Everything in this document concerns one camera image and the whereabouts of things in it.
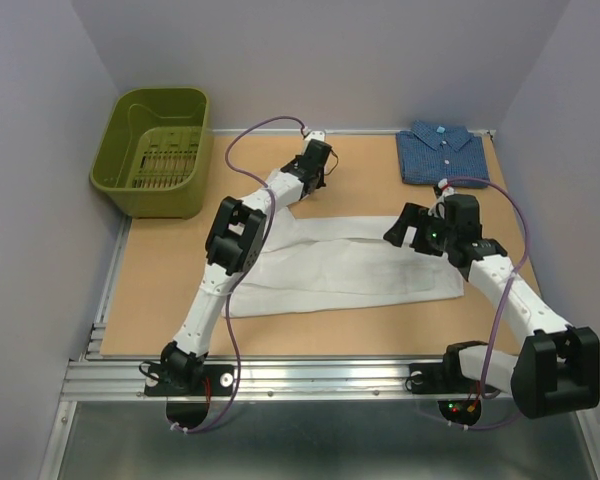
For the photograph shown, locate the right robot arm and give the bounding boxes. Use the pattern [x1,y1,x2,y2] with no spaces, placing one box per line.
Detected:
[384,194,600,419]

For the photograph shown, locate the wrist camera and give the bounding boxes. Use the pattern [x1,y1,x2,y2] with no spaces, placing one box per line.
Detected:
[429,178,455,218]
[301,128,326,142]

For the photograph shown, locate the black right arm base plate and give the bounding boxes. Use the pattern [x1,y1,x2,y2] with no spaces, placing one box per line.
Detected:
[405,361,463,395]

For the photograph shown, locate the aluminium mounting rail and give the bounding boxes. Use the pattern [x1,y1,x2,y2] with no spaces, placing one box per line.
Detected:
[62,355,594,401]

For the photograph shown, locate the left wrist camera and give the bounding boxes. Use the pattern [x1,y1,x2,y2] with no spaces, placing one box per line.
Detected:
[301,128,326,142]

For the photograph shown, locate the green plastic laundry basket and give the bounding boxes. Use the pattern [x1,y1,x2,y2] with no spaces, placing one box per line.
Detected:
[90,87,214,219]

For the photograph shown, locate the folded blue checked shirt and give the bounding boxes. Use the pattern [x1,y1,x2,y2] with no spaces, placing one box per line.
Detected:
[395,120,490,189]

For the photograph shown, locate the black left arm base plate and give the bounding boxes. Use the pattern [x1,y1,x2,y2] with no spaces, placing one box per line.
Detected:
[138,361,234,397]

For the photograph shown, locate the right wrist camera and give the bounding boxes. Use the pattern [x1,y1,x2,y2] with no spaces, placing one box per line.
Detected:
[429,178,455,218]

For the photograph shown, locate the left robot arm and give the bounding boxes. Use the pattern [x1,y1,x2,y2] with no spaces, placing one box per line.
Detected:
[160,131,332,394]

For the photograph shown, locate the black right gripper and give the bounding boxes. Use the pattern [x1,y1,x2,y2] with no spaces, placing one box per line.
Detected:
[381,202,455,256]

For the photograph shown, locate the white long sleeve shirt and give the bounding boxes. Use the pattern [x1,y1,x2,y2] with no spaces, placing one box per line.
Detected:
[229,208,464,318]

